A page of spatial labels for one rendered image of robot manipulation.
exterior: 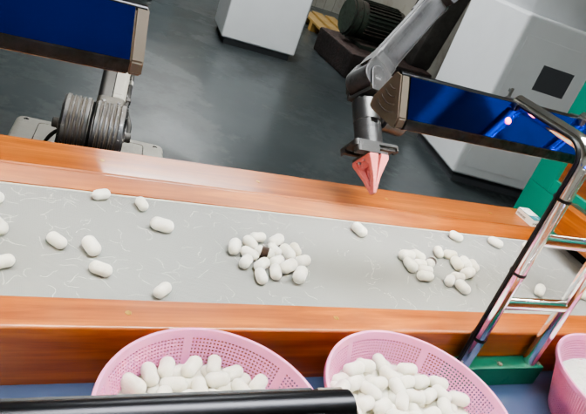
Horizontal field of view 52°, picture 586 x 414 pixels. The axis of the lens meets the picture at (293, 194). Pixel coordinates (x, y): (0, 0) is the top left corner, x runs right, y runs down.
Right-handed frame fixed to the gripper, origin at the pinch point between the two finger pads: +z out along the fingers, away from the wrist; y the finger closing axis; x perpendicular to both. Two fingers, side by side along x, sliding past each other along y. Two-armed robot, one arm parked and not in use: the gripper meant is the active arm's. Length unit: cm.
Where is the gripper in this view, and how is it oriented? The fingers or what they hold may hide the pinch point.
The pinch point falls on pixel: (372, 189)
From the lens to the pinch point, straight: 119.2
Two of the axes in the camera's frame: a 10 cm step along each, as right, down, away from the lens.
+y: 8.9, 1.3, 4.4
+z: 0.3, 9.4, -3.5
